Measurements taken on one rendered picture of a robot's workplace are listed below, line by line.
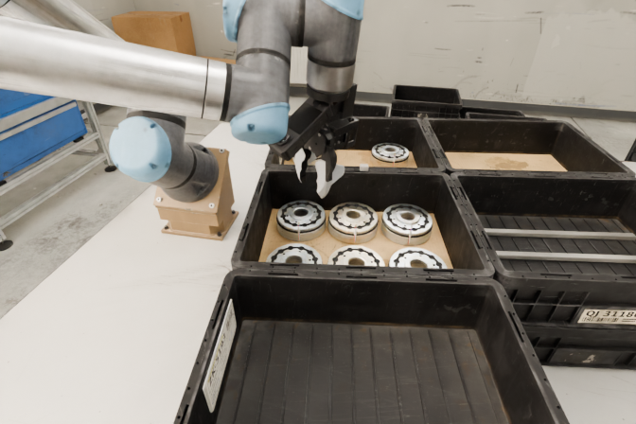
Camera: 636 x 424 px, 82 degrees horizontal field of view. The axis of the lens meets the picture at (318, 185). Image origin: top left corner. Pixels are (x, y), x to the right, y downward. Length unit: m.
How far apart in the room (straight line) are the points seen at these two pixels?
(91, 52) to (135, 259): 0.62
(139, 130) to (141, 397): 0.47
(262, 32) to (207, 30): 3.76
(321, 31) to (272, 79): 0.10
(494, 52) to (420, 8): 0.78
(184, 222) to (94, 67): 0.59
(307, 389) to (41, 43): 0.52
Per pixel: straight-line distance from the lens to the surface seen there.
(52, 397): 0.83
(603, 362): 0.86
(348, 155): 1.06
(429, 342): 0.63
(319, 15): 0.54
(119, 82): 0.47
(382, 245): 0.75
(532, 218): 0.94
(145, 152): 0.77
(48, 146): 2.65
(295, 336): 0.61
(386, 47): 3.78
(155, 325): 0.84
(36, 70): 0.49
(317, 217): 0.77
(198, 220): 0.97
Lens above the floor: 1.33
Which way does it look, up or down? 33 degrees down
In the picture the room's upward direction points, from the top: straight up
